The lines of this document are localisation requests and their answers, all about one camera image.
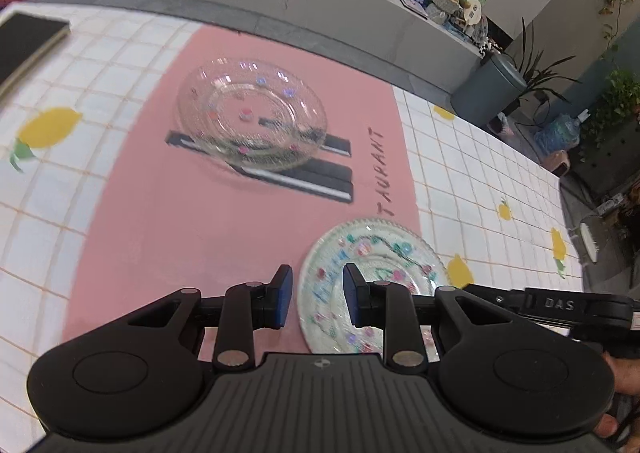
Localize leafy green plant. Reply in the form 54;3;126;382
582;68;640;164

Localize floral glass plate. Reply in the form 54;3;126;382
297;218;449;357

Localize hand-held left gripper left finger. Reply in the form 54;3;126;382
125;263;296;372

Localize pink table mat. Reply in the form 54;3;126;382
62;25;424;365

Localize person's right hand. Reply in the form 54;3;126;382
591;352;640;440

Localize blue water bottle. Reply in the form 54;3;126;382
535;110;589;156

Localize black notebook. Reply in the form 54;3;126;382
0;12;72;98

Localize pink stool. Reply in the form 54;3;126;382
542;150;574;178

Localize white grid tablecloth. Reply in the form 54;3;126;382
0;2;586;453

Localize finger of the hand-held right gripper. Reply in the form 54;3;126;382
462;283;532;318

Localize white round stool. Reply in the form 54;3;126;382
575;220;602;264

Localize black plate rack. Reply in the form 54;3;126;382
165;130;355;205

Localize clear glass plate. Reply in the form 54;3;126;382
176;57;329;172

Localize long-leaf potted plant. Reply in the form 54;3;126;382
500;17;582;120

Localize grey trash bin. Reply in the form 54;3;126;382
451;53;528;128

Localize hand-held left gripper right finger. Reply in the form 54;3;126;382
342;263;502;370

